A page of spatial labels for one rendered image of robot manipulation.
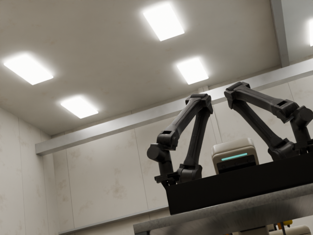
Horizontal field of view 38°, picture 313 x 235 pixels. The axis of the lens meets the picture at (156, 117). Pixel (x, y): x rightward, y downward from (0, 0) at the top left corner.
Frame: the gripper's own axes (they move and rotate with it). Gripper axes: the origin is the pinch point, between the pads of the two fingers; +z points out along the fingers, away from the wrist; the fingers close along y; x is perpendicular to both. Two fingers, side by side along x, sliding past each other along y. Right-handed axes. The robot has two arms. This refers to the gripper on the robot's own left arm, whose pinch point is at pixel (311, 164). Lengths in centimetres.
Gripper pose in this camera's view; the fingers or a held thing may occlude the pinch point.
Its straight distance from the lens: 188.2
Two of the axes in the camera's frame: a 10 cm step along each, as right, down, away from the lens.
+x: 2.3, 3.7, 9.0
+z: 1.8, 9.0, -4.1
